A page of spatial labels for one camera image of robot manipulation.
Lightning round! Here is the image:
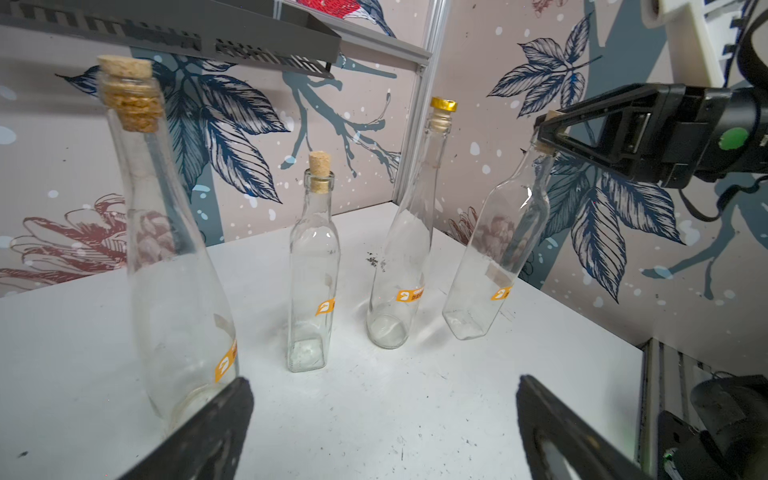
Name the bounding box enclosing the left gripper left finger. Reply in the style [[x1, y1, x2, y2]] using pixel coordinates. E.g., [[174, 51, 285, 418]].
[[122, 377, 254, 479]]

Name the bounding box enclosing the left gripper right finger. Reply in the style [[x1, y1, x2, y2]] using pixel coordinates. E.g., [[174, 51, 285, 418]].
[[516, 375, 648, 480]]

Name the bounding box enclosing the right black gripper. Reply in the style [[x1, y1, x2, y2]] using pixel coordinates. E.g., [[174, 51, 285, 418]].
[[535, 83, 767, 189]]

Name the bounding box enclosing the round glass bottle cork stopper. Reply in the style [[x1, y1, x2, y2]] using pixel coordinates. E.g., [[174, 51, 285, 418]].
[[97, 55, 239, 433]]

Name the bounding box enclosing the square glass bottle with cork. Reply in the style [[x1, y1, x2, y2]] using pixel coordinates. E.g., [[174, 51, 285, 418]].
[[442, 130, 555, 340]]

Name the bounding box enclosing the tall glass bottle gold cap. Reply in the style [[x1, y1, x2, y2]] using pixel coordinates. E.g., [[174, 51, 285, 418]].
[[366, 97, 457, 349]]

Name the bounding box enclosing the square glass bottle cork stopper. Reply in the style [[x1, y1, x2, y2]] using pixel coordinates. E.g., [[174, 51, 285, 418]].
[[287, 151, 341, 373]]

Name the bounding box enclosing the black hanging wire shelf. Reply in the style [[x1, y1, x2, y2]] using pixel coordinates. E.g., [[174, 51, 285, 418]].
[[1, 0, 341, 78]]

